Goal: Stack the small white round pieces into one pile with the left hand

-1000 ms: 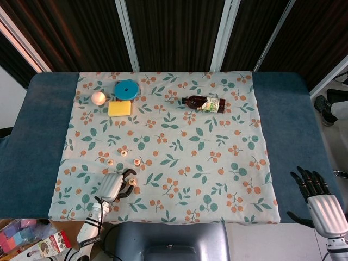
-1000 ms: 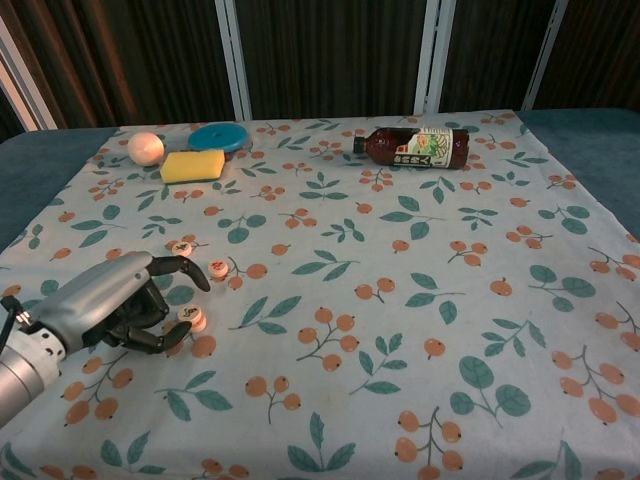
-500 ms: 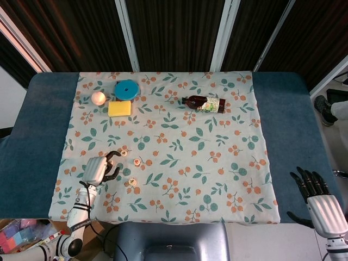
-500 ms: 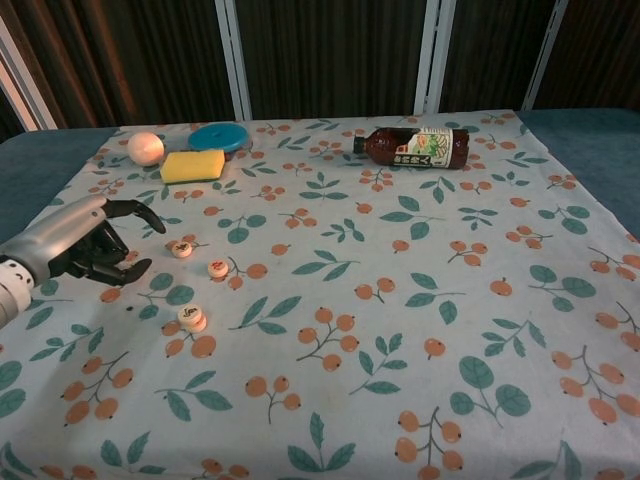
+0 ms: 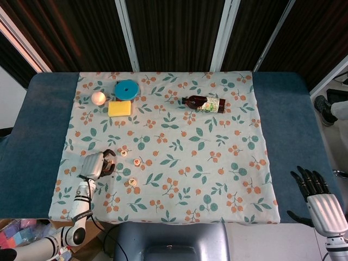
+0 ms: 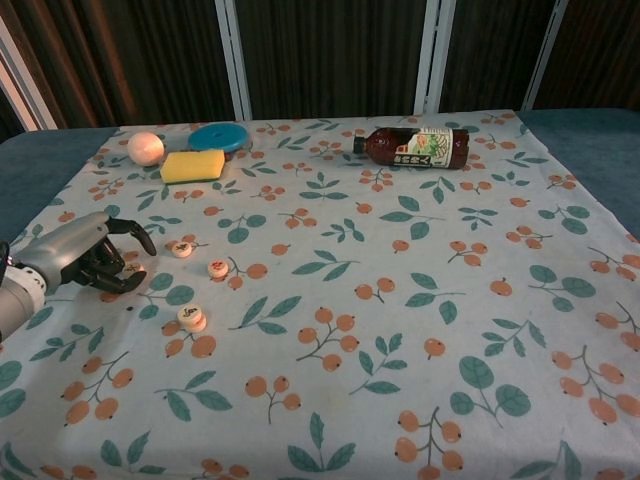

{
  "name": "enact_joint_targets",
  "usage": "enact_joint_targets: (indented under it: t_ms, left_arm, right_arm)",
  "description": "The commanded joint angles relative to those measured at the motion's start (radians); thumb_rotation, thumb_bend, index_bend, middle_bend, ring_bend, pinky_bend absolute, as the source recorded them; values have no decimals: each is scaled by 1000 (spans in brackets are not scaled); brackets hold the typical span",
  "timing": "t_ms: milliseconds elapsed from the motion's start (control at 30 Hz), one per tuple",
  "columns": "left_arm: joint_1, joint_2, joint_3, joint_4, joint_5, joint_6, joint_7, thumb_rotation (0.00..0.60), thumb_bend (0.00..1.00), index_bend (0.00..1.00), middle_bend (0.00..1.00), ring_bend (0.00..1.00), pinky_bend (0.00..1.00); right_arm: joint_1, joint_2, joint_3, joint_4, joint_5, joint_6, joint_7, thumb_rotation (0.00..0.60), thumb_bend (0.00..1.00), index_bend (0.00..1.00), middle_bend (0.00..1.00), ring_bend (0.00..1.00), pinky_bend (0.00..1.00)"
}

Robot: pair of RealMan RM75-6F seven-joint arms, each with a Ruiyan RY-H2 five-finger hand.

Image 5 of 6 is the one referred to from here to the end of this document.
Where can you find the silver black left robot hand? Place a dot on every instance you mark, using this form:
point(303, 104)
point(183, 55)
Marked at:
point(92, 166)

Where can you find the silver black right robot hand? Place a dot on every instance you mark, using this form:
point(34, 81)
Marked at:
point(324, 212)

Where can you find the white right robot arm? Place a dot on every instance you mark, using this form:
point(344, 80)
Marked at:
point(337, 248)

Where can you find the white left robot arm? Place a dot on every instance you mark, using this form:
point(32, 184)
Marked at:
point(81, 201)

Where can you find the chrome metal base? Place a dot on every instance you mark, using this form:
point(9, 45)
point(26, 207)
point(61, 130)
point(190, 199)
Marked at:
point(341, 173)

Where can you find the yellow sponge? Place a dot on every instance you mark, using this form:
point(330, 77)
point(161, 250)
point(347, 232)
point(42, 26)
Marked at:
point(119, 108)

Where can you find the white pinkish ball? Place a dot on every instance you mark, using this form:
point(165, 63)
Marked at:
point(98, 98)

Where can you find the floral leaf fruit tablecloth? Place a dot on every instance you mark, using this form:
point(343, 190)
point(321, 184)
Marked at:
point(174, 168)

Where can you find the blue round lidded container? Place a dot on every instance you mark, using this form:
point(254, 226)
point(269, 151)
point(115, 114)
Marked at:
point(126, 89)

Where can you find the multicoloured patchwork item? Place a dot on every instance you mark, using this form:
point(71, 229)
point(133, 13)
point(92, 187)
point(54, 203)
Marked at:
point(21, 231)

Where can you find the light trouser leg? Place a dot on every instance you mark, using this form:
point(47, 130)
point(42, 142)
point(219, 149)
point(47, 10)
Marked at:
point(340, 110)

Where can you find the black sneaker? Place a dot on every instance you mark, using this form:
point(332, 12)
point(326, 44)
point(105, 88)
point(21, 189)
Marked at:
point(323, 108)

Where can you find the grey blue robot torso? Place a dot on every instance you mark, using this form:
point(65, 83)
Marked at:
point(168, 236)

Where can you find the black flat floor item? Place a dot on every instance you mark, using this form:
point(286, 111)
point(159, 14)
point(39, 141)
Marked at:
point(337, 95)

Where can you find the brown drink bottle green label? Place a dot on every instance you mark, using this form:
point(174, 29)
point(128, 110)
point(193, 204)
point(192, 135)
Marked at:
point(195, 102)

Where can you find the white partition frame post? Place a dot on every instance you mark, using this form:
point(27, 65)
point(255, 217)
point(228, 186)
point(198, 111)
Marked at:
point(35, 58)
point(127, 35)
point(270, 35)
point(224, 35)
point(326, 80)

